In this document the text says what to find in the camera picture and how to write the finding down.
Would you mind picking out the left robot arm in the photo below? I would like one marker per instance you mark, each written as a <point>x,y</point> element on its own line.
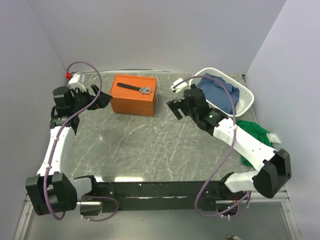
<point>50,190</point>

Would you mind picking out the white crumpled paper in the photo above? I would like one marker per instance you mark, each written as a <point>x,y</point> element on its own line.
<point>273,138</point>

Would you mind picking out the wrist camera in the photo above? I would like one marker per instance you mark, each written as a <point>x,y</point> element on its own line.
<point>75,80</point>
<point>178,87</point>

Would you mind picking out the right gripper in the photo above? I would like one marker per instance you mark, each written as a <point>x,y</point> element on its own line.
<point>176,104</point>

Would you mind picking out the black base bar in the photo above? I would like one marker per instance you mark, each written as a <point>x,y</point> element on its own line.
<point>151,196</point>

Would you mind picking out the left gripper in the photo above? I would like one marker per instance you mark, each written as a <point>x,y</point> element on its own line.
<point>103,101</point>

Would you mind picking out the black adjustable wrench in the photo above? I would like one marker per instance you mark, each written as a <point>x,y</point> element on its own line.
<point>144,90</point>

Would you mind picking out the aluminium rail frame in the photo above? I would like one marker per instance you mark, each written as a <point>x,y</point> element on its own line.
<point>262,220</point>

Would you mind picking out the green cloth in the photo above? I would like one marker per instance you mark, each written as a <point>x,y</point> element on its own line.
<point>256,131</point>

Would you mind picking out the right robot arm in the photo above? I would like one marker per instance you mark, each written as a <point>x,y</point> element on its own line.
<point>272,168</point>

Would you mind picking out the white plastic basket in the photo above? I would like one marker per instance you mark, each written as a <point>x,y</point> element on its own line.
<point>246,96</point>

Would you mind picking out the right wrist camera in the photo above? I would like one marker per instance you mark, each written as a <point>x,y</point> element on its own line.
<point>178,87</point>

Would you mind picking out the blue checkered cloth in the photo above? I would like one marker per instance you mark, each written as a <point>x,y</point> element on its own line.
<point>216,94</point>

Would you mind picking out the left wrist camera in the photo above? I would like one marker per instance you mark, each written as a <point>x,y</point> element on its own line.
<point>75,80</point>

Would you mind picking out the orange drawer box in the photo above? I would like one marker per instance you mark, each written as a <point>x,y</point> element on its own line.
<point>132,102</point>

